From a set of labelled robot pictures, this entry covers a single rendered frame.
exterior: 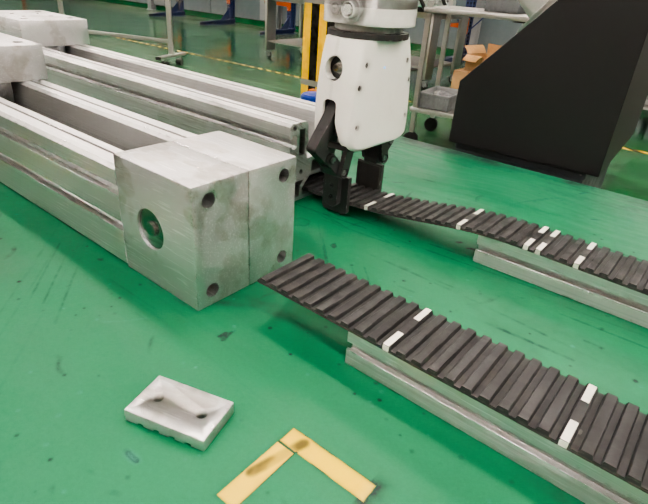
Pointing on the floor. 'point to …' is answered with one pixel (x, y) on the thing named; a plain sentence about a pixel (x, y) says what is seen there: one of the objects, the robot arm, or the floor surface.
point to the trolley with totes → (435, 98)
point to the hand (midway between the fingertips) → (353, 186)
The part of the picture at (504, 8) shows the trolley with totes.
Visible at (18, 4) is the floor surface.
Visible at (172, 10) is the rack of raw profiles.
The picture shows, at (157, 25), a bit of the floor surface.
